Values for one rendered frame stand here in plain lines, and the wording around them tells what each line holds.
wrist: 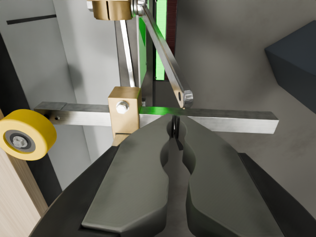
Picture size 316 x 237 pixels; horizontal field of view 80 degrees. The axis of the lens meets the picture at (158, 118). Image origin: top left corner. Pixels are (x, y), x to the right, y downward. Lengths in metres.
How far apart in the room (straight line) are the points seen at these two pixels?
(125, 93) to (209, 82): 0.93
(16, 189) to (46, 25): 0.35
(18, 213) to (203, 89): 1.05
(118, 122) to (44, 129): 0.11
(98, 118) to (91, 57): 0.23
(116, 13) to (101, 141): 0.50
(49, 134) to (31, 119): 0.03
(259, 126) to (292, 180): 1.63
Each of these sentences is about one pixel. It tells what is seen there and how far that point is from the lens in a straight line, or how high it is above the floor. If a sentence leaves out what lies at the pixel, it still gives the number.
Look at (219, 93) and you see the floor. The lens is 1.27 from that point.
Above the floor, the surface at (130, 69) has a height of 0.71.
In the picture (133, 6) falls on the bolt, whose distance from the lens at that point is 0.27.
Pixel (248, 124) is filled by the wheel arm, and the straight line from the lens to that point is 0.37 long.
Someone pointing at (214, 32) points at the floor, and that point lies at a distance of 1.15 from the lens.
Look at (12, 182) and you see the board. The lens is 0.46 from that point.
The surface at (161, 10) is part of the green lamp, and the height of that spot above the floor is 0.70.
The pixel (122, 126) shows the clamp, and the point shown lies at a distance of 0.35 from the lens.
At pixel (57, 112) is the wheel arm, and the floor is 0.83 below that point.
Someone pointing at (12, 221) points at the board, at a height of 0.90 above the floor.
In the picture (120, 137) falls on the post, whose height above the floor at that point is 0.85.
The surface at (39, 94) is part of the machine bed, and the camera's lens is 0.48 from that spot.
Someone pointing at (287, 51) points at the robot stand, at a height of 0.16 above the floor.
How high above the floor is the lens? 1.12
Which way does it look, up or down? 58 degrees down
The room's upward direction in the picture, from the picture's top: 174 degrees counter-clockwise
